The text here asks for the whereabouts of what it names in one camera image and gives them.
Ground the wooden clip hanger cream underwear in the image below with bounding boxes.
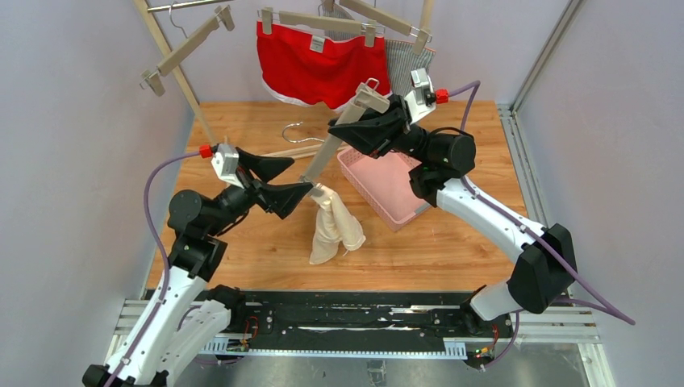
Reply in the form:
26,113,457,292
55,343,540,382
299,81,390,197

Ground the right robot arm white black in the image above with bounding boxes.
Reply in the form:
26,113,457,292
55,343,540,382
328,95,576,321

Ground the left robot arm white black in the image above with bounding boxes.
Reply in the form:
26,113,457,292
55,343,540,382
81,144,312,386

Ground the grey striped underwear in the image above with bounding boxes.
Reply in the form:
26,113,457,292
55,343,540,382
318,1,436,96

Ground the wooden clip hanger striped underwear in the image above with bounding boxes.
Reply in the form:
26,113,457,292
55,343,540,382
340,0,435,55

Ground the wooden clip hanger red underwear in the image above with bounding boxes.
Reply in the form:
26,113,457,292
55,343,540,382
257,7,377,48

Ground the pink plastic basket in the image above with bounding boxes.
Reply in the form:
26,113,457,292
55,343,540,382
337,148,430,231

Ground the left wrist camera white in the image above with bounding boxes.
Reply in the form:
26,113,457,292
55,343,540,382
211,143,244,188

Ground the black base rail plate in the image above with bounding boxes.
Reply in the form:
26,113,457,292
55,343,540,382
144,289,517,359

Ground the wooden clothes rack frame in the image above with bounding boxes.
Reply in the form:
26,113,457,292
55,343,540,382
134,1,434,143

